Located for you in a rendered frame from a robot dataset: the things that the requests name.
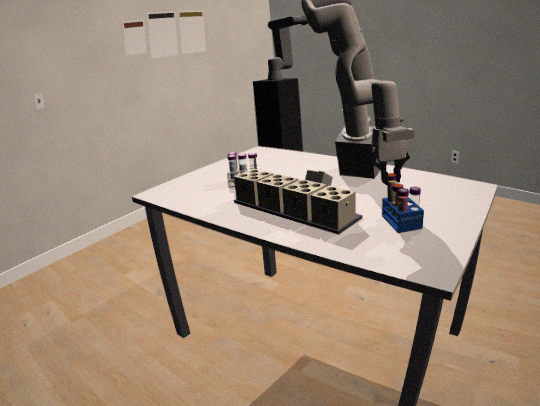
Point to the blue tube rack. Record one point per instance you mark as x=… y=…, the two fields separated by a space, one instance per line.
x=407 y=221

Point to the beige bucket adapter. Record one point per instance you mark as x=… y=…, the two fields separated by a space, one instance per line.
x=270 y=195
x=335 y=210
x=297 y=199
x=246 y=187

